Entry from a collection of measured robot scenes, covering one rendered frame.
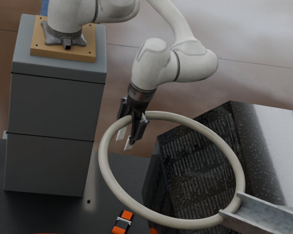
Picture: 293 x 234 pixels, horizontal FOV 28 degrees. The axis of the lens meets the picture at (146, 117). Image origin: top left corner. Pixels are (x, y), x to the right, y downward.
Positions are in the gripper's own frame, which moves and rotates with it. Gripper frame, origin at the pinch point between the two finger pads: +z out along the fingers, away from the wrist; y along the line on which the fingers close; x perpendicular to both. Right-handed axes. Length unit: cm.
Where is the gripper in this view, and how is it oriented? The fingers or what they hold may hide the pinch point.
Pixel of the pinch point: (125, 138)
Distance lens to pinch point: 204.6
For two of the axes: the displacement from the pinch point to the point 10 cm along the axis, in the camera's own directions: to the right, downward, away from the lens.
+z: -2.6, 7.2, 6.4
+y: 5.9, 6.4, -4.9
